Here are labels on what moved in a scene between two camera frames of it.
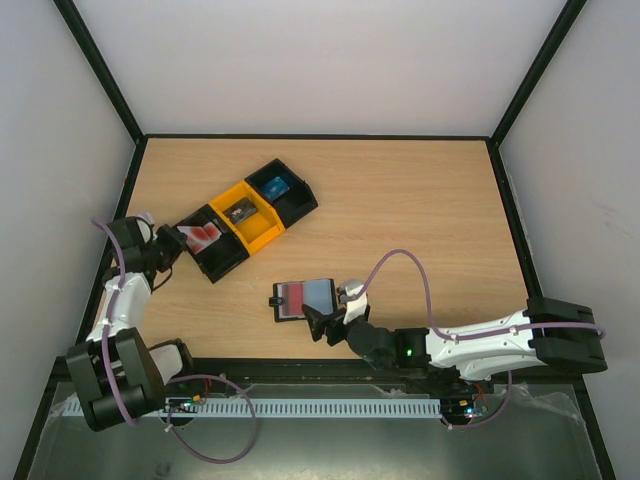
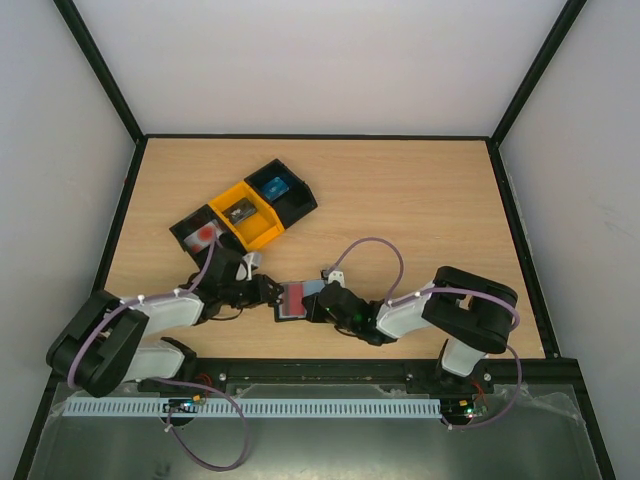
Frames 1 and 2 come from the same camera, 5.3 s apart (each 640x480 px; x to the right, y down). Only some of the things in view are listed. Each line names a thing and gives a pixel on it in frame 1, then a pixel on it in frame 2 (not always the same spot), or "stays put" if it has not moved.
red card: [292, 299] stays put
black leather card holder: [289, 297] stays put
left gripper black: [176, 240] to [261, 295]
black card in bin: [240, 211] stays put
